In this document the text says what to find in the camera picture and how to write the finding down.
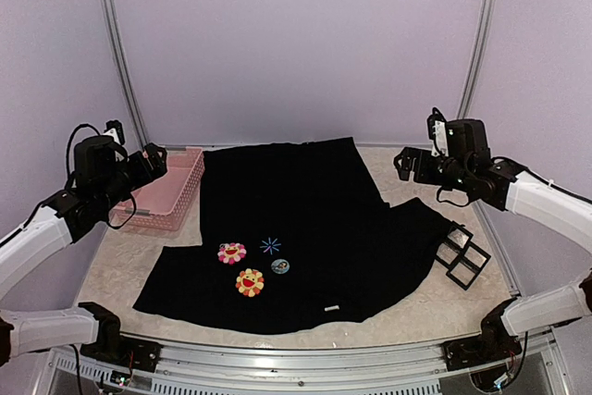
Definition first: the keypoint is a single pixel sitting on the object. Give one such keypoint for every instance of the black display box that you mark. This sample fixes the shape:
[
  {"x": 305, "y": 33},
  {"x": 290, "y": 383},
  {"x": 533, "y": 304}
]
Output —
[
  {"x": 454, "y": 248},
  {"x": 464, "y": 276}
]

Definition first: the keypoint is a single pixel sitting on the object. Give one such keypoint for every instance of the pink yellow flower brooch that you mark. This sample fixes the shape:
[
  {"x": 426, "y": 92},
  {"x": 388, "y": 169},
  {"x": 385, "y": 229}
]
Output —
[{"x": 231, "y": 253}]

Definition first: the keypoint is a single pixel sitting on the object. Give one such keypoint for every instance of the pink plastic basket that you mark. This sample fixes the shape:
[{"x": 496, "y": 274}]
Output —
[{"x": 164, "y": 203}]

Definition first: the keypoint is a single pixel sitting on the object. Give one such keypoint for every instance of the right aluminium frame post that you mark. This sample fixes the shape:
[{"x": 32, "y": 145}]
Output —
[{"x": 486, "y": 13}]

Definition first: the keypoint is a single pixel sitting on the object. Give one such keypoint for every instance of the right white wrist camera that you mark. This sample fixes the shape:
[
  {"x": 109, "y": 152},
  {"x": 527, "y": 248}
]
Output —
[{"x": 437, "y": 133}]

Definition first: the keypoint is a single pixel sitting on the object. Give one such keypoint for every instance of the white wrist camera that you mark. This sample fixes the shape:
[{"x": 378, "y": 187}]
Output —
[
  {"x": 114, "y": 129},
  {"x": 437, "y": 133}
]

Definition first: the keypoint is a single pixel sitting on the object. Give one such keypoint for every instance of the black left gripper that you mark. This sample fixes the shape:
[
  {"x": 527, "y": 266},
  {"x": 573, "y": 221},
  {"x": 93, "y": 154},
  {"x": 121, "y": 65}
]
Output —
[{"x": 145, "y": 174}]

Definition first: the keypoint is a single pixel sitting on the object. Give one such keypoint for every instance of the round blue pin badge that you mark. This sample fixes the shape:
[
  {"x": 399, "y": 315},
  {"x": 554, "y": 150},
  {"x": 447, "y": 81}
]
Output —
[{"x": 280, "y": 266}]

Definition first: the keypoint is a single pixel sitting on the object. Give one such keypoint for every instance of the front aluminium rail base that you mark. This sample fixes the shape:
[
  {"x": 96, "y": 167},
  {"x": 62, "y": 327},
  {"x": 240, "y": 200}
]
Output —
[{"x": 184, "y": 368}]

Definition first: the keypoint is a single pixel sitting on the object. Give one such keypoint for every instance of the left aluminium frame post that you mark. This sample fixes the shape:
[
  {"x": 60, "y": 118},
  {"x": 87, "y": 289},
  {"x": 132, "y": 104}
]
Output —
[{"x": 123, "y": 71}]

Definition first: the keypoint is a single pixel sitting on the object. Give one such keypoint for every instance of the aluminium frame post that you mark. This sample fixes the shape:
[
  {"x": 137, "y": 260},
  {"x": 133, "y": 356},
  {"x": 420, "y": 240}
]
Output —
[
  {"x": 486, "y": 13},
  {"x": 123, "y": 71}
]

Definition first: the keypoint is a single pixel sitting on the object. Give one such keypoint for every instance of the black t-shirt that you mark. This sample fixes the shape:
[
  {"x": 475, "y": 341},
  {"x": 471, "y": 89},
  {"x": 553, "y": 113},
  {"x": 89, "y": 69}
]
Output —
[{"x": 352, "y": 255}]

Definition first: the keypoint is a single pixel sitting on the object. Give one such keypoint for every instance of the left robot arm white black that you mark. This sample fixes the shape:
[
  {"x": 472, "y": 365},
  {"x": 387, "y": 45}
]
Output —
[{"x": 104, "y": 175}]

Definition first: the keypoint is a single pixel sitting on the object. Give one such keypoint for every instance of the orange yellow flower brooch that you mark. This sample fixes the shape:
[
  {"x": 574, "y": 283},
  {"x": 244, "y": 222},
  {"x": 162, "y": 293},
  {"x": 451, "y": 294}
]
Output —
[{"x": 250, "y": 282}]

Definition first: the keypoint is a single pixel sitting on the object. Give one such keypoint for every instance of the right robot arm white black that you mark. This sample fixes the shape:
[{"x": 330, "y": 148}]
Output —
[{"x": 460, "y": 159}]

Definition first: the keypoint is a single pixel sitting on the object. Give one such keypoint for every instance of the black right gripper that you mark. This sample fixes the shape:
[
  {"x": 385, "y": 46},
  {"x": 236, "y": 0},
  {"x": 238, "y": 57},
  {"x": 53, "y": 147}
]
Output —
[{"x": 423, "y": 173}]

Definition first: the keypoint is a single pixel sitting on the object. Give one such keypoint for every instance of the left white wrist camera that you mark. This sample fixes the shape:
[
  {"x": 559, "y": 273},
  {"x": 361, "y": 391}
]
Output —
[{"x": 114, "y": 129}]

